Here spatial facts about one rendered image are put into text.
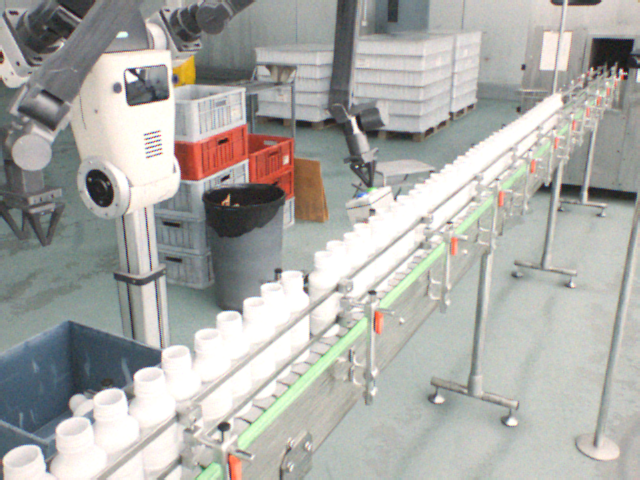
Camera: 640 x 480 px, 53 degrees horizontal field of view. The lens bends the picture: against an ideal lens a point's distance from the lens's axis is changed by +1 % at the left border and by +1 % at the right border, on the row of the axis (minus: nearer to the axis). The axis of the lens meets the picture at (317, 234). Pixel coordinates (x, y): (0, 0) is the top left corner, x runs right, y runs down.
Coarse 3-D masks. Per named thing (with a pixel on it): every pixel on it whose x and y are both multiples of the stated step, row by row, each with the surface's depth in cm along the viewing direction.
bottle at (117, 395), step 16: (96, 400) 77; (112, 400) 79; (96, 416) 77; (112, 416) 76; (128, 416) 79; (96, 432) 77; (112, 432) 77; (128, 432) 77; (112, 448) 76; (128, 448) 78; (128, 464) 78
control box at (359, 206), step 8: (368, 192) 177; (376, 192) 174; (384, 192) 176; (352, 200) 174; (360, 200) 170; (368, 200) 169; (376, 200) 172; (384, 200) 175; (392, 200) 180; (352, 208) 172; (360, 208) 171; (368, 208) 170; (376, 208) 171; (352, 216) 173; (360, 216) 172; (368, 216) 170; (352, 224) 174
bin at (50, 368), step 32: (64, 320) 141; (0, 352) 128; (32, 352) 135; (64, 352) 142; (96, 352) 140; (128, 352) 134; (160, 352) 129; (0, 384) 129; (32, 384) 136; (64, 384) 144; (96, 384) 143; (128, 384) 118; (0, 416) 131; (32, 416) 138; (64, 416) 144; (0, 448) 110
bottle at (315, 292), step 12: (324, 252) 122; (324, 264) 119; (312, 276) 120; (324, 276) 119; (336, 276) 121; (312, 288) 120; (324, 288) 119; (312, 300) 121; (336, 300) 121; (312, 312) 122; (324, 312) 121; (336, 312) 122; (312, 324) 123; (324, 324) 122; (336, 324) 123; (324, 336) 123
